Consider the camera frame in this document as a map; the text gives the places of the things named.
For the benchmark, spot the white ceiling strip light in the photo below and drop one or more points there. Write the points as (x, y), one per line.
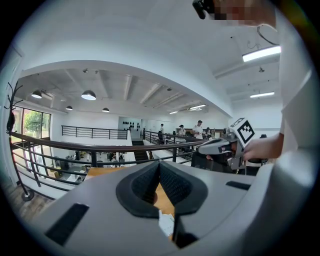
(174, 112)
(262, 95)
(261, 54)
(197, 107)

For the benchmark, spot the dark staircase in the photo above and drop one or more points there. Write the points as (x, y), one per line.
(140, 152)

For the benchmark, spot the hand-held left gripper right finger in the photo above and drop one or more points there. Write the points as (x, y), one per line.
(220, 195)

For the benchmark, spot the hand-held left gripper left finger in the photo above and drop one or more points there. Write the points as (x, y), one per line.
(100, 212)

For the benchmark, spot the black dome pendant lamp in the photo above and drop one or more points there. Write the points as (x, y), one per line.
(105, 110)
(36, 95)
(88, 95)
(69, 108)

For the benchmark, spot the black head-worn camera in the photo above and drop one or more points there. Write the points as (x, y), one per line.
(201, 7)

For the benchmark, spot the person's head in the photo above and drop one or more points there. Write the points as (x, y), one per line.
(250, 12)

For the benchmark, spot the large glass window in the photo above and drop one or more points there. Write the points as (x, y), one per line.
(32, 122)

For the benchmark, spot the black metal railing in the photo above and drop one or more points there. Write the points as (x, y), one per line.
(152, 137)
(95, 132)

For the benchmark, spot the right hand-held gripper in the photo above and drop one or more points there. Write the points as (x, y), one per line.
(241, 132)

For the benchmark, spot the black coat rack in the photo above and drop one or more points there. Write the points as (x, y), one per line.
(11, 120)

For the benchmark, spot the white wet wipe pack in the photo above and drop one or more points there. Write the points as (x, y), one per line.
(166, 222)

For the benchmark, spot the person's white shirt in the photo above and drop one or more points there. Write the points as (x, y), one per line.
(297, 87)

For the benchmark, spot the person's right forearm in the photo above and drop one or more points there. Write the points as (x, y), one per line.
(262, 148)

